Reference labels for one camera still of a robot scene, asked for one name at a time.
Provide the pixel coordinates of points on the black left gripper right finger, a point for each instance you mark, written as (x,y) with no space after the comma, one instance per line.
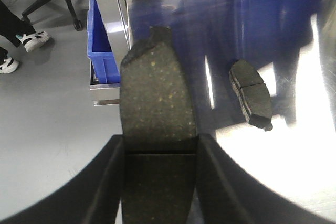
(228,194)

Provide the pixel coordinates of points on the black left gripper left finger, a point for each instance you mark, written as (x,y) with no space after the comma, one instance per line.
(92,196)

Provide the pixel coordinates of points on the brake pad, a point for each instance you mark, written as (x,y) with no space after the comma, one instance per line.
(252,93)
(159,133)

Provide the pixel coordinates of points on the blue bin under table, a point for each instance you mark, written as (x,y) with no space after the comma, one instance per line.
(98,47)

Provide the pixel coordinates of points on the white black sneaker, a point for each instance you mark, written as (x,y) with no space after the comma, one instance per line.
(8,65)
(33,41)

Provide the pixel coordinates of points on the person black trouser leg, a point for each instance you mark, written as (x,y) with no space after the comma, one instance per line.
(11,26)

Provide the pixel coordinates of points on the stainless steel rack frame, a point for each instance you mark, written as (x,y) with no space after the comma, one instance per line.
(115,18)

